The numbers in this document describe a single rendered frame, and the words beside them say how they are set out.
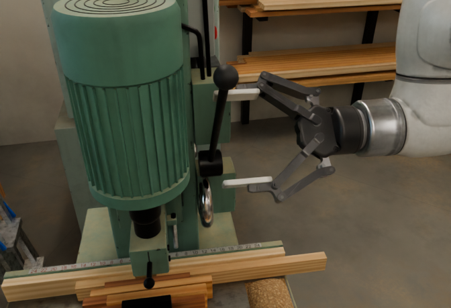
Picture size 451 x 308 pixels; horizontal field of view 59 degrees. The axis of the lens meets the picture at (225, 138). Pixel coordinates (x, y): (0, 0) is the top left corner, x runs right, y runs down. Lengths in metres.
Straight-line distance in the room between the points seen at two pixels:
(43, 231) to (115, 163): 1.95
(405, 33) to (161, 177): 0.42
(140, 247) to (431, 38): 0.59
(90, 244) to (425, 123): 0.91
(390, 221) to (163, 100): 2.13
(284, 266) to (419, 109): 0.47
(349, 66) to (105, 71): 2.53
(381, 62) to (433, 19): 2.48
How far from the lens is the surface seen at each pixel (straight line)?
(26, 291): 0.98
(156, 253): 0.78
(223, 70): 0.53
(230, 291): 0.92
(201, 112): 0.85
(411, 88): 0.65
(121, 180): 0.63
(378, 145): 0.62
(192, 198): 1.00
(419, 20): 0.63
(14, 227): 1.82
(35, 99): 3.24
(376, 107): 0.63
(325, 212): 2.51
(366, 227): 2.48
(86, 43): 0.54
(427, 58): 0.63
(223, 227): 1.19
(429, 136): 0.65
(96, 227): 1.25
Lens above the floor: 1.63
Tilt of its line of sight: 32 degrees down
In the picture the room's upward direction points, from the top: straight up
